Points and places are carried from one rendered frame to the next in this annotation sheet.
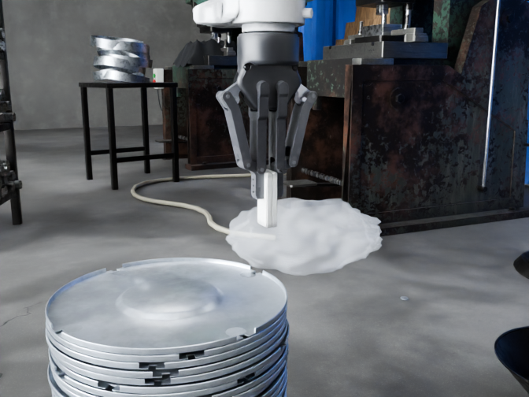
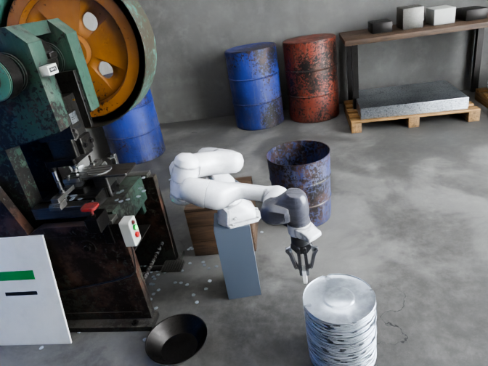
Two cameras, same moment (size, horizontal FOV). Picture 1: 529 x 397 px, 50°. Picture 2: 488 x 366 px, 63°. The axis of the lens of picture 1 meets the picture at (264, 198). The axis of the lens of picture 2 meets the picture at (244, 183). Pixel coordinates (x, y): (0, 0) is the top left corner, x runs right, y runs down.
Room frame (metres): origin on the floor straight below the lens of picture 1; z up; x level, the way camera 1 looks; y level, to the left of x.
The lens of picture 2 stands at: (1.84, 0.61, 1.51)
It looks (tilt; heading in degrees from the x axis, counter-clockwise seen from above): 26 degrees down; 217
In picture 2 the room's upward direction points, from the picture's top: 10 degrees counter-clockwise
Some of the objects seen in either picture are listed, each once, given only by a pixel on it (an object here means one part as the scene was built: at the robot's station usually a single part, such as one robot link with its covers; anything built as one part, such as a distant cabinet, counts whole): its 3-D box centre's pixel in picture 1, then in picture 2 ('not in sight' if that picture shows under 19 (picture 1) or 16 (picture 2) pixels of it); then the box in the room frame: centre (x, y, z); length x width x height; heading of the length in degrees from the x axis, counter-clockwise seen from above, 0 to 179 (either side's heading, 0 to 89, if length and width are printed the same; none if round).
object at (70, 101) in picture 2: not in sight; (67, 124); (0.77, -1.17, 1.04); 0.17 x 0.15 x 0.30; 115
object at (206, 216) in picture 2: not in sight; (224, 215); (0.10, -0.89, 0.18); 0.40 x 0.38 x 0.35; 119
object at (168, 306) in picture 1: (170, 296); (338, 297); (0.67, 0.12, 0.32); 0.29 x 0.29 x 0.01
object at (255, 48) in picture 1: (268, 72); (301, 242); (0.71, 0.00, 0.59); 0.08 x 0.07 x 0.09; 114
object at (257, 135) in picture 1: (257, 128); (306, 256); (0.71, 0.01, 0.52); 0.04 x 0.01 x 0.11; 24
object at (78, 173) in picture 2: not in sight; (79, 176); (0.79, -1.21, 0.76); 0.15 x 0.09 x 0.05; 25
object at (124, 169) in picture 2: not in sight; (112, 181); (0.72, -1.05, 0.72); 0.25 x 0.14 x 0.14; 115
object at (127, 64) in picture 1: (127, 109); not in sight; (3.20, 0.76, 0.40); 0.45 x 0.40 x 0.79; 37
